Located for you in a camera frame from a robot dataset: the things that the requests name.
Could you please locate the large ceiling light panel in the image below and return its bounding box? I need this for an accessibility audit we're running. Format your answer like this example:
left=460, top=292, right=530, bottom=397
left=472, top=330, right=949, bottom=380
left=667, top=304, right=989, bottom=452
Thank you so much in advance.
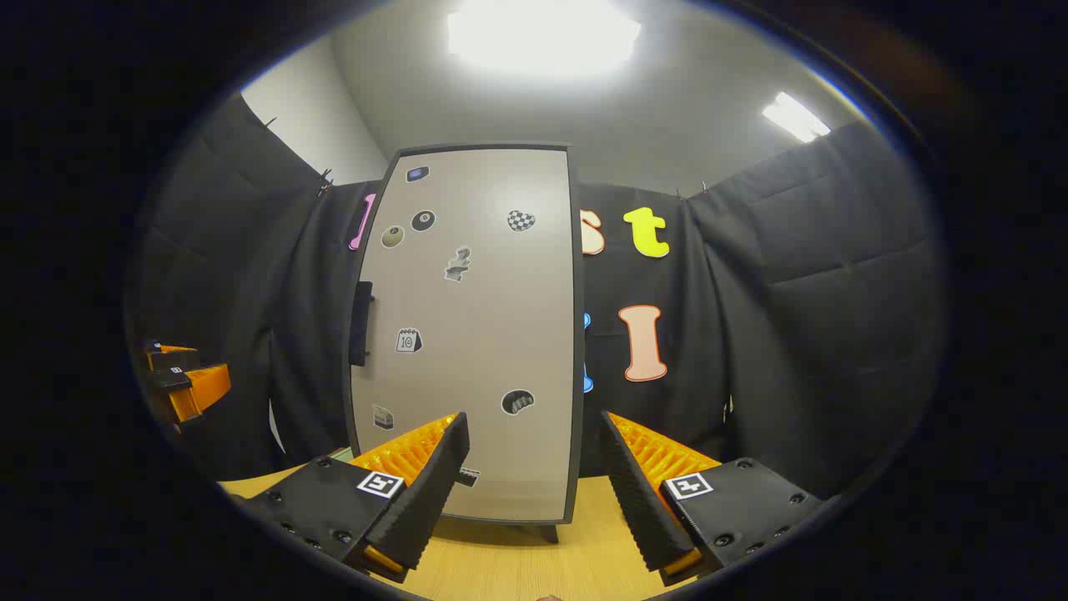
left=446, top=0, right=643, bottom=80

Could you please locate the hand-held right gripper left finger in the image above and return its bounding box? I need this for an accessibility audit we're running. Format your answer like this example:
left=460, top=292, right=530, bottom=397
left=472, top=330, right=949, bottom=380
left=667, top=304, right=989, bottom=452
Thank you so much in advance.
left=229, top=412, right=471, bottom=585

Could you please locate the small ceiling light panel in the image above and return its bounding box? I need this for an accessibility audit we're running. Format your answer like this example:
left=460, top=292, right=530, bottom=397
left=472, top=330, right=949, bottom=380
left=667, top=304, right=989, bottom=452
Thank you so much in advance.
left=761, top=92, right=833, bottom=143

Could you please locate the grey cabinet door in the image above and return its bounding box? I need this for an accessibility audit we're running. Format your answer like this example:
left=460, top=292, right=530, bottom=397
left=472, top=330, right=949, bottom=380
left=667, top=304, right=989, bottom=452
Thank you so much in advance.
left=349, top=149, right=578, bottom=523

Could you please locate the black backdrop cloth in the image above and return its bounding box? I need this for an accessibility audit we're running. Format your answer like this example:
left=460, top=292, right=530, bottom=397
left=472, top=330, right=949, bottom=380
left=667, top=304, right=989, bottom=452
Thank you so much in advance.
left=125, top=92, right=948, bottom=502

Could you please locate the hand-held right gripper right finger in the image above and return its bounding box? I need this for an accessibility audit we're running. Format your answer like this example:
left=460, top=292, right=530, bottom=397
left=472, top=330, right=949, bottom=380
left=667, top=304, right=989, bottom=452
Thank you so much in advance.
left=599, top=411, right=827, bottom=585

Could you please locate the dark grey cabinet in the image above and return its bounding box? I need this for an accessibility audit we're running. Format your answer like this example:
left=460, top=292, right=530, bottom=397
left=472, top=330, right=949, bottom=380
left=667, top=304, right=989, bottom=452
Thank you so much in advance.
left=344, top=142, right=587, bottom=543

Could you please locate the black cabinet door handle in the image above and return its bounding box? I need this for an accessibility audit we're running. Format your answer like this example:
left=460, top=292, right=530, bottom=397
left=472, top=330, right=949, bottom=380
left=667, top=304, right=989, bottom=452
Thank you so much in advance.
left=349, top=281, right=375, bottom=368

